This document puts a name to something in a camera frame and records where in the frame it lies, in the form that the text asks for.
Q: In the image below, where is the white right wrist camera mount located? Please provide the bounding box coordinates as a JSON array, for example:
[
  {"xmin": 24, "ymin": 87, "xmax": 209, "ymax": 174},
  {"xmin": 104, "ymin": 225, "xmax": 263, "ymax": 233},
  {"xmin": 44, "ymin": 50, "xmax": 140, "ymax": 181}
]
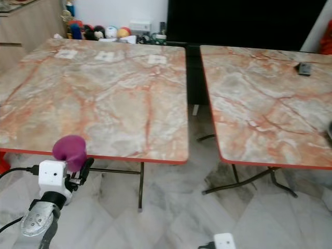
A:
[{"xmin": 213, "ymin": 232, "xmax": 237, "ymax": 249}]

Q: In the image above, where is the white round toy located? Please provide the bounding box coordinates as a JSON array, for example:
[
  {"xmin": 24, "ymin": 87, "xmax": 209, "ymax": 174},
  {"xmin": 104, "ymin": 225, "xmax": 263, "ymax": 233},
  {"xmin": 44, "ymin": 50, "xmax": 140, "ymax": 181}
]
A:
[{"xmin": 105, "ymin": 25, "xmax": 119, "ymax": 39}]

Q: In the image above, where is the black crossed table leg frame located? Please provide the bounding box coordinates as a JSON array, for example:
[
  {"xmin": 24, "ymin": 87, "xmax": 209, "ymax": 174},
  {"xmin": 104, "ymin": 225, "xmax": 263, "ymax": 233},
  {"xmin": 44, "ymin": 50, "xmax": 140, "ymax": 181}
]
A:
[{"xmin": 197, "ymin": 133, "xmax": 299, "ymax": 199}]

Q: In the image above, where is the green toy vehicle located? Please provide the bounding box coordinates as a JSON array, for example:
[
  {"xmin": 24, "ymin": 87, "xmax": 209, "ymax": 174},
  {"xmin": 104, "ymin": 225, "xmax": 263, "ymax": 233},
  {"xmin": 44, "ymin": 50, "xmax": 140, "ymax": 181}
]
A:
[{"xmin": 137, "ymin": 32, "xmax": 168, "ymax": 45}]

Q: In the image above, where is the large black television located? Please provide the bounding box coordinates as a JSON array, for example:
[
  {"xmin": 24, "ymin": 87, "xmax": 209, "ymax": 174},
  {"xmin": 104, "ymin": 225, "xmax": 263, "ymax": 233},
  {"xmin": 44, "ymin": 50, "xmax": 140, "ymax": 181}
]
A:
[{"xmin": 167, "ymin": 0, "xmax": 324, "ymax": 53}]

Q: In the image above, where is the white table sticker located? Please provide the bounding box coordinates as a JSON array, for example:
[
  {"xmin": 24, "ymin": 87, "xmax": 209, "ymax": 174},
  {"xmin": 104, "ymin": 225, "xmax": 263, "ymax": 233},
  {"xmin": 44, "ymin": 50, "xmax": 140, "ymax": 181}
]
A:
[{"xmin": 147, "ymin": 55, "xmax": 168, "ymax": 65}]

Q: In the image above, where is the red plastic stool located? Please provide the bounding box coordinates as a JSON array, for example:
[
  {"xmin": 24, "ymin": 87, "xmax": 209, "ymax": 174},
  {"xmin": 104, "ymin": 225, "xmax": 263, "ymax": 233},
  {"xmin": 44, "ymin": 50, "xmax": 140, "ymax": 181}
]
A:
[{"xmin": 0, "ymin": 157, "xmax": 11, "ymax": 175}]

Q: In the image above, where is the black plush toy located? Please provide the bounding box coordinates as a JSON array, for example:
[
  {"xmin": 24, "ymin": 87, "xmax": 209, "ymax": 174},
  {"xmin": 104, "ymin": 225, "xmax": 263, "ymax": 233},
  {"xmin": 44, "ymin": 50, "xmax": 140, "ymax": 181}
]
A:
[{"xmin": 84, "ymin": 25, "xmax": 106, "ymax": 41}]

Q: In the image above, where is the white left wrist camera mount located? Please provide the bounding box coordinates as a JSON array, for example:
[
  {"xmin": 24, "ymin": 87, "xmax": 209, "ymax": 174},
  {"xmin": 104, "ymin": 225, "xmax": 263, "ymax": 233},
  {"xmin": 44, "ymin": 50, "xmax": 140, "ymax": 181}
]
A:
[{"xmin": 38, "ymin": 159, "xmax": 68, "ymax": 192}]

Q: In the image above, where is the wooden cabinet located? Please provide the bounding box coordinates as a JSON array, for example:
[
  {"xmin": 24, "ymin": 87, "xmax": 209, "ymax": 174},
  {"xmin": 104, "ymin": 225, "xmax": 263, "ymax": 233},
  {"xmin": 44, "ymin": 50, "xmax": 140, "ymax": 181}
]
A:
[{"xmin": 0, "ymin": 0, "xmax": 66, "ymax": 74}]

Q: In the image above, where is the white rectangular box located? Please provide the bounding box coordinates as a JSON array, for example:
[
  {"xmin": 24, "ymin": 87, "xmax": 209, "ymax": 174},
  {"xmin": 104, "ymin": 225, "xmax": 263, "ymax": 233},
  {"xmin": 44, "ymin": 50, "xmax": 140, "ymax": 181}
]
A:
[{"xmin": 129, "ymin": 21, "xmax": 151, "ymax": 33}]

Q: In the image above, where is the orange yellow round toy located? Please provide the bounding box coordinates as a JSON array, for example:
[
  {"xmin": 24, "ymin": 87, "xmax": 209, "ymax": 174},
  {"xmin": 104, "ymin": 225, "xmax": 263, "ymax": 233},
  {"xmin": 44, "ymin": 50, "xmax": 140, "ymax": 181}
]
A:
[{"xmin": 117, "ymin": 26, "xmax": 132, "ymax": 39}]

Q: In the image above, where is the red object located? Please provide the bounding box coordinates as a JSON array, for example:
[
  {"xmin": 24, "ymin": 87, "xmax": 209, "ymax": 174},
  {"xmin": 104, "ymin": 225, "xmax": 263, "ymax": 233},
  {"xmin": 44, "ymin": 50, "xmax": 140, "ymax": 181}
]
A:
[{"xmin": 320, "ymin": 20, "xmax": 332, "ymax": 56}]

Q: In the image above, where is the red and blue toy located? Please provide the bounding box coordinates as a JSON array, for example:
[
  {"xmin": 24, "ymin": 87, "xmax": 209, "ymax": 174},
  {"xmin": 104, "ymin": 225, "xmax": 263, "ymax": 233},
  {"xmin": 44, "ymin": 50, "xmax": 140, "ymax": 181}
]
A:
[{"xmin": 69, "ymin": 20, "xmax": 84, "ymax": 40}]

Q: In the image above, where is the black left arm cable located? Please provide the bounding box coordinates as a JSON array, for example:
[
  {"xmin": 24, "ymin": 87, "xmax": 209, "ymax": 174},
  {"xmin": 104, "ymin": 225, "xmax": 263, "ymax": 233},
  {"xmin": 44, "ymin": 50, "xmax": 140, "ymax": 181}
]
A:
[{"xmin": 0, "ymin": 165, "xmax": 40, "ymax": 179}]

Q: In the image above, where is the purple cup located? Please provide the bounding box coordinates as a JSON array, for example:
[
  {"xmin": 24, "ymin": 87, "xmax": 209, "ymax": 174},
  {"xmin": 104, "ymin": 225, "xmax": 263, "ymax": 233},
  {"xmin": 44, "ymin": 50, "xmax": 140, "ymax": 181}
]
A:
[{"xmin": 52, "ymin": 135, "xmax": 88, "ymax": 173}]

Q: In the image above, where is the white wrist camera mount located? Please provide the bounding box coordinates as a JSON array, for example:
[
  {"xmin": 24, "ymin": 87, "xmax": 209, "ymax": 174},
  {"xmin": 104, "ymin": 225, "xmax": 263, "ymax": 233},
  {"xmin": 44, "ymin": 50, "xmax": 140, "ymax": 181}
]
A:
[
  {"xmin": 213, "ymin": 232, "xmax": 237, "ymax": 249},
  {"xmin": 38, "ymin": 159, "xmax": 68, "ymax": 192}
]

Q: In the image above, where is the blue bottle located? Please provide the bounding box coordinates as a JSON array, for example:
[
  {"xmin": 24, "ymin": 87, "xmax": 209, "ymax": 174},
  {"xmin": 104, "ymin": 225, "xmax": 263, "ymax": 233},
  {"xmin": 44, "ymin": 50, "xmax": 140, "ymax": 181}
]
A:
[{"xmin": 66, "ymin": 1, "xmax": 76, "ymax": 18}]

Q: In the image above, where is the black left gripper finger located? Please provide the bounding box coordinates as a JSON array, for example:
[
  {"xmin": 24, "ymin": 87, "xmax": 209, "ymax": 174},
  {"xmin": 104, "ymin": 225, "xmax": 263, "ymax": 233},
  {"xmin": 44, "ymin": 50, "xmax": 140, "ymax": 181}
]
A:
[{"xmin": 79, "ymin": 157, "xmax": 95, "ymax": 182}]

